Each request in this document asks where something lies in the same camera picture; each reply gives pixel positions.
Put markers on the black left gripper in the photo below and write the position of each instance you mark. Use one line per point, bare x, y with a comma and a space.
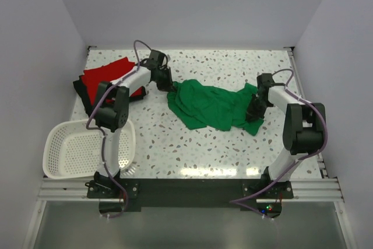
168, 86

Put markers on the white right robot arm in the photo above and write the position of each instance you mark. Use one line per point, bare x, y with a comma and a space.
304, 131

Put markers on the folded black t shirt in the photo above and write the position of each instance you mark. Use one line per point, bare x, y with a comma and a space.
81, 90

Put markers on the white plastic basket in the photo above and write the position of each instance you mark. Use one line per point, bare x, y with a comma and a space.
73, 151

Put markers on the aluminium front rail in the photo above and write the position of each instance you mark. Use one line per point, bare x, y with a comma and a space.
325, 189

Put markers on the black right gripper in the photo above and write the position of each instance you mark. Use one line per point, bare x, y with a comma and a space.
252, 115

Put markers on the folded red t shirt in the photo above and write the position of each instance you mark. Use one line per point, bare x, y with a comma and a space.
112, 71

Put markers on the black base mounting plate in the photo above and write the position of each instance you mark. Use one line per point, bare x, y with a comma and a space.
135, 194

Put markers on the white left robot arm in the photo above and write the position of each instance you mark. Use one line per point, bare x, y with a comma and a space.
111, 108

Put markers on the green t shirt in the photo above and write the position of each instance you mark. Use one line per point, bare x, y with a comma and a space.
199, 106

